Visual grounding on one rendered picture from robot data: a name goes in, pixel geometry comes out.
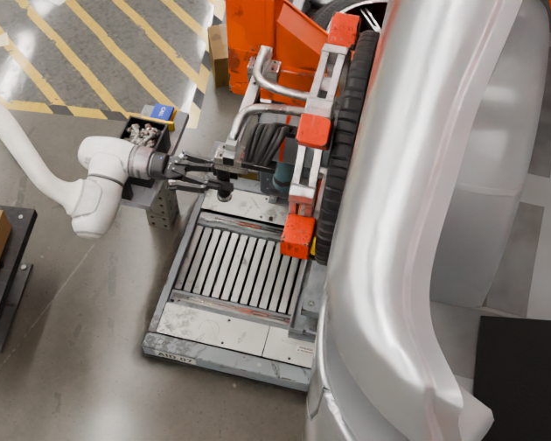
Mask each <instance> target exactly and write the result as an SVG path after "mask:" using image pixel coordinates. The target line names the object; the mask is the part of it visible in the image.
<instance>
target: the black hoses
mask: <svg viewBox="0 0 551 441"><path fill-rule="evenodd" d="M296 133H297V126H292V125H288V124H285V123H280V122H273V123H257V124H255V125H254V126H253V128H252V129H251V131H250V133H249V136H248V140H247V144H246V148H245V152H244V155H243V158H242V160H241V168H246V169H250V170H255V171H259V172H267V173H271V174H276V168H277V162H276V161H272V159H273V157H274V155H275V154H276V152H277V151H278V149H279V147H280V146H281V144H282V142H283V140H284V138H285V137H290V138H295V137H296ZM259 139H260V140H259Z"/></svg>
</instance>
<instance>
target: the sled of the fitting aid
mask: <svg viewBox="0 0 551 441"><path fill-rule="evenodd" d="M312 262H313V260H309V259H308V260H305V264H304V267H303V274H302V277H301V281H300V284H299V287H298V291H297V294H296V301H295V304H294V308H293V312H292V315H291V319H290V322H289V330H288V338H292V339H296V340H303V341H307V342H311V343H315V339H316V333H317V323H318V318H312V317H307V316H304V315H301V308H302V304H303V298H304V294H305V291H306V287H307V283H308V280H309V276H310V270H311V266H312Z"/></svg>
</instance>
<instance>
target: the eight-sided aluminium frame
mask: <svg viewBox="0 0 551 441"><path fill-rule="evenodd" d="M351 61H352V51H350V50H349V47H345V46H340V45H331V44H326V43H324V46H323V48H322V50H321V56H320V61H319V64H318V67H317V72H316V75H315V78H314V81H313V84H312V88H311V91H310V96H308V98H307V102H306V105H305V109H304V113H307V114H312V115H317V116H325V117H330V118H331V116H332V111H333V108H334V114H333V117H335V120H334V126H337V122H338V113H339V109H340V106H341V101H342V97H343V93H344V89H345V83H346V80H347V75H348V73H349V69H350V65H351ZM327 66H328V68H327ZM326 68H327V76H326V77H329V78H331V84H330V86H329V90H328V93H327V96H326V99H322V98H318V97H319V93H320V88H321V85H322V82H323V78H324V75H325V72H326ZM339 82H340V85H339ZM338 85H339V92H338V97H336V94H337V91H338ZM335 98H336V100H335ZM334 101H335V107H334ZM306 152H307V147H306V146H302V145H299V146H298V152H297V156H296V165H295V170H294V174H293V178H292V180H291V182H290V188H289V199H288V201H289V213H292V214H297V213H298V204H302V205H301V209H300V211H299V213H298V214H299V215H303V216H308V217H311V218H315V219H316V229H315V233H316V232H317V224H318V218H319V213H320V207H321V202H322V198H323V192H324V183H325V179H326V174H327V169H328V167H327V168H325V167H321V163H322V158H323V153H324V150H320V149H315V154H314V159H313V164H312V168H310V174H309V179H304V178H302V175H303V166H304V161H305V157H306ZM319 179H321V180H322V183H321V186H320V189H319V193H318V196H317V186H318V182H317V181H318V180H319ZM316 196H317V203H316V206H315V210H314V204H315V200H316ZM313 212H314V213H313Z"/></svg>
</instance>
